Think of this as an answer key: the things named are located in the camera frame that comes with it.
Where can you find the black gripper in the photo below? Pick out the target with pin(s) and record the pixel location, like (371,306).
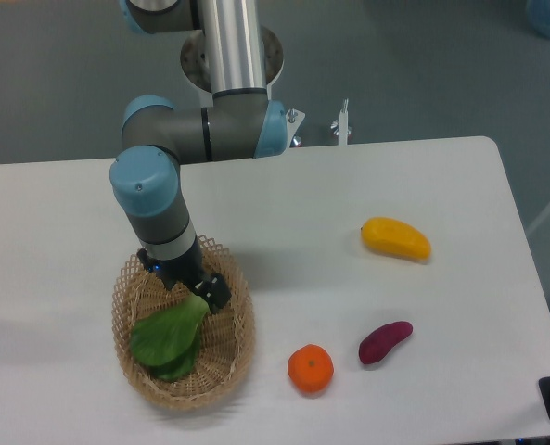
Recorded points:
(188,270)

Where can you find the green leafy vegetable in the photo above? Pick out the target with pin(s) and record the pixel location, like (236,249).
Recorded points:
(167,342)

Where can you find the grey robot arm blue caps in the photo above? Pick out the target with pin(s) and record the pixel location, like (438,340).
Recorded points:
(242,122)

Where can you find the woven wicker basket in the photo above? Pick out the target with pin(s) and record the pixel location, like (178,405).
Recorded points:
(227,338)

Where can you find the orange mandarin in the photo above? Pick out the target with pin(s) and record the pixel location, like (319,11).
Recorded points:
(310,369)

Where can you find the purple sweet potato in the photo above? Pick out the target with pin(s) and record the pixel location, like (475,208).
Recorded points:
(378,344)

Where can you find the yellow mango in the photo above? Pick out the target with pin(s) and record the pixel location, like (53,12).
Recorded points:
(395,238)

